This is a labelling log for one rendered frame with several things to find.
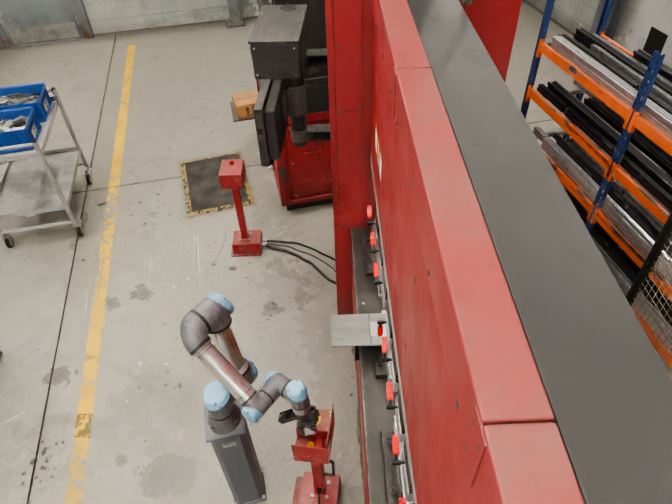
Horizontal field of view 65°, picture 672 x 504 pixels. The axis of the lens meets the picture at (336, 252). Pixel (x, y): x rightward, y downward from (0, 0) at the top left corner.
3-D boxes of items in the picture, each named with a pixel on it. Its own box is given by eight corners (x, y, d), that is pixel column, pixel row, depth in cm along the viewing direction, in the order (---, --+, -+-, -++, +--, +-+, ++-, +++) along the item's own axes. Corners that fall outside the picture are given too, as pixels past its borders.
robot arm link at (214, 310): (222, 392, 236) (182, 307, 202) (244, 368, 244) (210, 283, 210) (240, 403, 229) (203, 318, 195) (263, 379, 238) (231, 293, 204)
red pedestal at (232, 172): (233, 240, 438) (215, 156, 381) (263, 239, 438) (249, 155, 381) (230, 256, 424) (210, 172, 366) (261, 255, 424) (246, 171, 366)
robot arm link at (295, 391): (293, 373, 204) (310, 383, 200) (297, 389, 211) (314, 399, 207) (280, 389, 200) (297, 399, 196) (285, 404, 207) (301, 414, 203)
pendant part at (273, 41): (278, 138, 345) (262, 3, 286) (316, 138, 344) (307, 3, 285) (268, 184, 309) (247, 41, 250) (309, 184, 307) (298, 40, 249)
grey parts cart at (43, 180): (25, 188, 499) (-26, 96, 433) (96, 177, 509) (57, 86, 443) (4, 251, 436) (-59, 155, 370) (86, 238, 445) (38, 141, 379)
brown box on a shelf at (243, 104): (230, 103, 406) (227, 88, 398) (263, 98, 410) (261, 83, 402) (233, 122, 385) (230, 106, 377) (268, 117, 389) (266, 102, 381)
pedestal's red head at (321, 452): (301, 419, 248) (298, 399, 235) (334, 423, 246) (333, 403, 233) (293, 460, 233) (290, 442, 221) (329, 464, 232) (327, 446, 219)
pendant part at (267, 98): (271, 125, 330) (264, 71, 305) (290, 125, 329) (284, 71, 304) (260, 167, 298) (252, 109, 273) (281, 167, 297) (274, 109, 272)
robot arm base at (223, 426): (208, 437, 230) (204, 426, 223) (206, 407, 241) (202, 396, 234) (242, 430, 232) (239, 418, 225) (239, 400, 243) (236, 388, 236)
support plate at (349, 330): (330, 316, 250) (330, 315, 249) (385, 314, 250) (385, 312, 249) (331, 347, 237) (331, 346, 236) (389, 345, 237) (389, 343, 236)
